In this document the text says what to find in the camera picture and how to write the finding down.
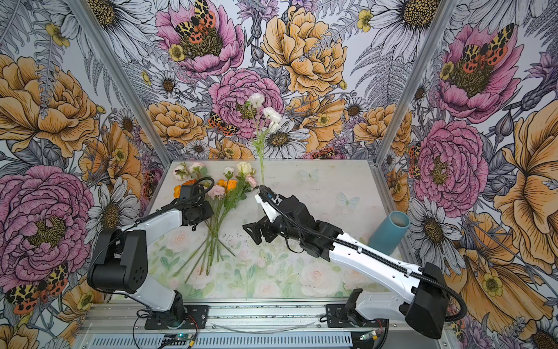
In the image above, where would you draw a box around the aluminium corner post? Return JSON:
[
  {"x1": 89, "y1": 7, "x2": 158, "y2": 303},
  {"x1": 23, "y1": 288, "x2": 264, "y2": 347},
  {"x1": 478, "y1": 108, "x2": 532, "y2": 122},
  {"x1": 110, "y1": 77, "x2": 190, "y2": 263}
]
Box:
[
  {"x1": 374, "y1": 0, "x2": 456, "y2": 160},
  {"x1": 68, "y1": 1, "x2": 174, "y2": 168}
]

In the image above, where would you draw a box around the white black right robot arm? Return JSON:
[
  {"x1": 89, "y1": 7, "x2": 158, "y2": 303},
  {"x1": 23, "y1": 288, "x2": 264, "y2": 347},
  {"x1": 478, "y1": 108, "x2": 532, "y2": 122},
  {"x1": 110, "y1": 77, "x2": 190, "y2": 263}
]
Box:
[{"x1": 243, "y1": 187, "x2": 467, "y2": 340}]

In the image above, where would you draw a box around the aluminium front rail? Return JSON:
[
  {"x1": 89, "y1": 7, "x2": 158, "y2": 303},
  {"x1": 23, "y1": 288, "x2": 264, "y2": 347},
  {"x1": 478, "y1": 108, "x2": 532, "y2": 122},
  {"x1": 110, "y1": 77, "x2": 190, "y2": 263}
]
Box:
[{"x1": 78, "y1": 298, "x2": 347, "y2": 335}]

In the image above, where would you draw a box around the pink carnation flower stem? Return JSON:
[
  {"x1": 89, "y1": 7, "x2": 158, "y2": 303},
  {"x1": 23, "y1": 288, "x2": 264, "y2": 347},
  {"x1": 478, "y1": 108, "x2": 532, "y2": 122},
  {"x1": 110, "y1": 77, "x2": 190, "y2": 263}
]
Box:
[{"x1": 173, "y1": 184, "x2": 219, "y2": 282}]

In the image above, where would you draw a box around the teal cylindrical vase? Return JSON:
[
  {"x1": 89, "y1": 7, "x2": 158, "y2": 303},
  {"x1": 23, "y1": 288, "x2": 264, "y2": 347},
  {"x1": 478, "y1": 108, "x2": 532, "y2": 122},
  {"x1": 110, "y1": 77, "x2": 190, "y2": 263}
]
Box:
[{"x1": 369, "y1": 211, "x2": 411, "y2": 255}]

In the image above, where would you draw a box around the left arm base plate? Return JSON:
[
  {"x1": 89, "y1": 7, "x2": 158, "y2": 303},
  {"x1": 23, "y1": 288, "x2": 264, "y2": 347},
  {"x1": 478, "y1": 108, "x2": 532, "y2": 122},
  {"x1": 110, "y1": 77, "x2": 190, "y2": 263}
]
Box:
[{"x1": 145, "y1": 305, "x2": 209, "y2": 330}]

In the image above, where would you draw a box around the orange flower stem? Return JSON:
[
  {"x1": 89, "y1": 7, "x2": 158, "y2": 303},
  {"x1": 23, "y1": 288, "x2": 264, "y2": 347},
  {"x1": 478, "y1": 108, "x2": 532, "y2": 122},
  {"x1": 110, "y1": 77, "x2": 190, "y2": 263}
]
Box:
[{"x1": 217, "y1": 179, "x2": 238, "y2": 193}]

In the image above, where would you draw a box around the pink white rose stem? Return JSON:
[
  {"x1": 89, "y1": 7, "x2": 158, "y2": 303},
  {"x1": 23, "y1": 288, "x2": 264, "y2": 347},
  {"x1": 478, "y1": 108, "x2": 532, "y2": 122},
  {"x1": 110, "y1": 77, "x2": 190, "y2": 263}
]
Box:
[{"x1": 225, "y1": 174, "x2": 258, "y2": 210}]

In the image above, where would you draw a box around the left aluminium corner post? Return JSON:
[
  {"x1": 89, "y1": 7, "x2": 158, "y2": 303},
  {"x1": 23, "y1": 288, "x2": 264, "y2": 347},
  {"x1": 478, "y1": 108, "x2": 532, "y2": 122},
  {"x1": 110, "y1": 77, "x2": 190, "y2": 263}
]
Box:
[{"x1": 68, "y1": 1, "x2": 174, "y2": 168}]

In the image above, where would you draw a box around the pink tipped rosebud stem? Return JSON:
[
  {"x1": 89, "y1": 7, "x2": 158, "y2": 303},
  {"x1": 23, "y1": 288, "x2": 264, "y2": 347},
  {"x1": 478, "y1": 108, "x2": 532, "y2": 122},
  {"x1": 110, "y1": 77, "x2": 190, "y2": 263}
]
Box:
[{"x1": 173, "y1": 162, "x2": 207, "y2": 181}]

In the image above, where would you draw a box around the orange yellow ranunculus stem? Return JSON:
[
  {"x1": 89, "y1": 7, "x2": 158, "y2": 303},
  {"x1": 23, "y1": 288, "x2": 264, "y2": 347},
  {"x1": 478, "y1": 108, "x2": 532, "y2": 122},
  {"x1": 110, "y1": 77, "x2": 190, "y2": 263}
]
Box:
[{"x1": 174, "y1": 180, "x2": 196, "y2": 199}]

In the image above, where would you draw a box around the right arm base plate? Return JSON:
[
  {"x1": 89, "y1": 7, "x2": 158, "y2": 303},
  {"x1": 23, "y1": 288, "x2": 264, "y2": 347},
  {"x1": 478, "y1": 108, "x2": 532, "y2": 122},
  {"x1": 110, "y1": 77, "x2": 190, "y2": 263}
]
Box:
[{"x1": 319, "y1": 303, "x2": 389, "y2": 328}]

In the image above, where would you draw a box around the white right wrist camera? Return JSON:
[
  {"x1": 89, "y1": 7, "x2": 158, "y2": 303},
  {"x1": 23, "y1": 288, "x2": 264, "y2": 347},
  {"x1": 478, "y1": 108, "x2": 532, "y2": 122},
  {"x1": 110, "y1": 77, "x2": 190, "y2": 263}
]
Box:
[{"x1": 254, "y1": 185, "x2": 279, "y2": 222}]

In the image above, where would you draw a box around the right aluminium corner post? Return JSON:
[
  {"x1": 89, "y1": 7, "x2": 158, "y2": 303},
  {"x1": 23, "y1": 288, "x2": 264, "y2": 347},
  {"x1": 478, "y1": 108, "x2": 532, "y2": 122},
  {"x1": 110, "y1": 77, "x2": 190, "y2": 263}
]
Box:
[{"x1": 374, "y1": 0, "x2": 456, "y2": 160}]

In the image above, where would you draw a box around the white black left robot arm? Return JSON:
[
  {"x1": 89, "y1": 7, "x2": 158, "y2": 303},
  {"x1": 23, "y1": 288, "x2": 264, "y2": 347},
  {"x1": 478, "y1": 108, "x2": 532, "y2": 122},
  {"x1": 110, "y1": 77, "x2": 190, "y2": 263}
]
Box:
[{"x1": 87, "y1": 177, "x2": 214, "y2": 329}]

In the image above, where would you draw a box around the green circuit board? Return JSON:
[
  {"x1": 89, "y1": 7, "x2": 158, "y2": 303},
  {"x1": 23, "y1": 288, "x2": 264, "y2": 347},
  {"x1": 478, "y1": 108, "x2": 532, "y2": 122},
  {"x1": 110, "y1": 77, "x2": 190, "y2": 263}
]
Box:
[{"x1": 159, "y1": 334, "x2": 198, "y2": 348}]

